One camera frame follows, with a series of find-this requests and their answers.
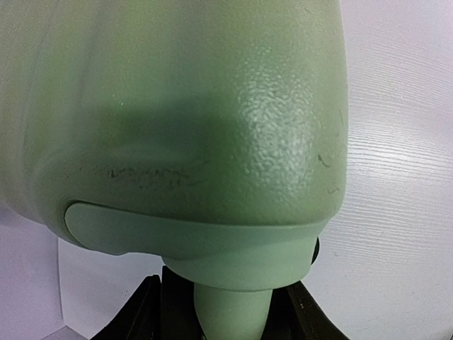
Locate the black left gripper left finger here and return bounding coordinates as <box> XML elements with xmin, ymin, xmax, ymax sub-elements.
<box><xmin>94</xmin><ymin>274</ymin><xmax>198</xmax><ymax>340</ymax></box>

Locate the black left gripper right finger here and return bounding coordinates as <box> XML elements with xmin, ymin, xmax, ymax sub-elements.
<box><xmin>272</xmin><ymin>282</ymin><xmax>347</xmax><ymax>340</ymax></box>

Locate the green hard-shell suitcase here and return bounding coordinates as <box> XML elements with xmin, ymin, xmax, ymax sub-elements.
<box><xmin>1</xmin><ymin>1</ymin><xmax>348</xmax><ymax>339</ymax></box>

